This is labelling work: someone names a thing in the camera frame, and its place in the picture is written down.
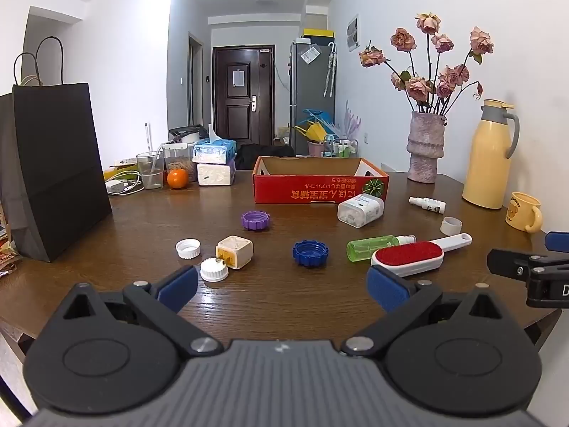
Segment purple feather decoration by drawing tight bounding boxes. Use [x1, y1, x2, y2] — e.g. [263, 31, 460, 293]
[344, 100, 365, 136]

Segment white folded umbrella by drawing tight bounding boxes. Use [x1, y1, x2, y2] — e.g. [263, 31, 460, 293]
[324, 42, 337, 99]

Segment yellow bear mug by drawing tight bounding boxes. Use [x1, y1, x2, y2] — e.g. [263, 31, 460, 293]
[505, 191, 544, 233]

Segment white charger with cable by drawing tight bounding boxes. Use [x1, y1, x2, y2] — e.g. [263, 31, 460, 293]
[106, 179, 144, 195]

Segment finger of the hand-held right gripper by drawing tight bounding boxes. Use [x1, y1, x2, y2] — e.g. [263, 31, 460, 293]
[486, 248, 569, 282]
[546, 231, 569, 253]

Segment purple tissue pack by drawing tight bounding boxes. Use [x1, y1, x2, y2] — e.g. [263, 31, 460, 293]
[196, 161, 236, 186]

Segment dried pink roses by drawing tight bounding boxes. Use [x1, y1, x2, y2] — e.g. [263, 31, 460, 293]
[359, 11, 495, 116]

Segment cream cube plug adapter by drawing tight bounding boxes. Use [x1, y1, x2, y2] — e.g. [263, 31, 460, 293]
[216, 236, 254, 270]

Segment clear glass cup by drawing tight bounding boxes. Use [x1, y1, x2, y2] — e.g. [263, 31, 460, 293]
[136, 151, 166, 190]

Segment green spray bottle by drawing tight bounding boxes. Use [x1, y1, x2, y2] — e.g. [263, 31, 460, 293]
[347, 234, 417, 262]

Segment pink ceramic vase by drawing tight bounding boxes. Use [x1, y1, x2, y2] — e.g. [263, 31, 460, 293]
[406, 111, 446, 184]

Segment dark brown entrance door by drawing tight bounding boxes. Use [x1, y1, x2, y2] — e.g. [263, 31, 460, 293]
[212, 45, 276, 147]

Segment colourful printed packet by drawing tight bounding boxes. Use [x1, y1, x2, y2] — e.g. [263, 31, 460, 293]
[0, 207, 22, 279]

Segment red and white lint brush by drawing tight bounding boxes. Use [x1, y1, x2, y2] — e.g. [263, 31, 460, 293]
[371, 232, 473, 273]

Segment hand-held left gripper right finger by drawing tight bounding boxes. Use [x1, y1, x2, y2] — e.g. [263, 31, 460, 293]
[341, 264, 505, 359]

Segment clear grain container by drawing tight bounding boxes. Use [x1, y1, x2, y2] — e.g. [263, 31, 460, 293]
[162, 141, 198, 183]

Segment grey refrigerator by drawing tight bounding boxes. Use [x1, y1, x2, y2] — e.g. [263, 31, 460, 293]
[290, 40, 336, 145]

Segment purple ribbed bottle cap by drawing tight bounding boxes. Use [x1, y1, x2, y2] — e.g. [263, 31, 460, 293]
[241, 210, 273, 232]

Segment grey paper bag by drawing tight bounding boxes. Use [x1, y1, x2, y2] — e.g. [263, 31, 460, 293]
[0, 52, 43, 250]

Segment yellow packet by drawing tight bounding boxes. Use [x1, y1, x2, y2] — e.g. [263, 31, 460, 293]
[103, 164, 138, 183]

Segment trolley with bottles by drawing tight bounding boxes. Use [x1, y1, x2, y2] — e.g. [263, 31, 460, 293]
[324, 135, 360, 158]

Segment blue ribbed bottle cap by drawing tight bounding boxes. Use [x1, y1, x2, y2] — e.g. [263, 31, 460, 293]
[292, 240, 329, 268]

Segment blue tissue pack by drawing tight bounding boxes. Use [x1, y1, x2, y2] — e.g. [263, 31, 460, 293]
[192, 123, 237, 164]

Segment red cardboard box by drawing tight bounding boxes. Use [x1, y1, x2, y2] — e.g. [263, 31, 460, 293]
[252, 155, 391, 206]

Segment interior door frame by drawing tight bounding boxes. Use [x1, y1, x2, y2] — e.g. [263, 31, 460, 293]
[188, 32, 204, 127]

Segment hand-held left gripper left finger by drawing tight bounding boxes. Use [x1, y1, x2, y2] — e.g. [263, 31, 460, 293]
[62, 264, 224, 359]

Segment yellow thermos jug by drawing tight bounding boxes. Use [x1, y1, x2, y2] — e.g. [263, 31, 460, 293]
[462, 99, 521, 210]

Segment black handled pot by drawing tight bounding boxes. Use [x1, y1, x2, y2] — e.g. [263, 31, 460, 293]
[169, 125, 202, 144]

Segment white ribbed bottle cap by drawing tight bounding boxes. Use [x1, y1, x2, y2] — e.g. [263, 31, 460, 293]
[175, 239, 202, 259]
[200, 257, 230, 282]

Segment black paper bag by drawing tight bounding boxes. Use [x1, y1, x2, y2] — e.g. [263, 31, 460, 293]
[12, 36, 113, 262]

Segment small white spray bottle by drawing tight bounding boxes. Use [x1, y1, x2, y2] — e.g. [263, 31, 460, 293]
[409, 196, 446, 214]

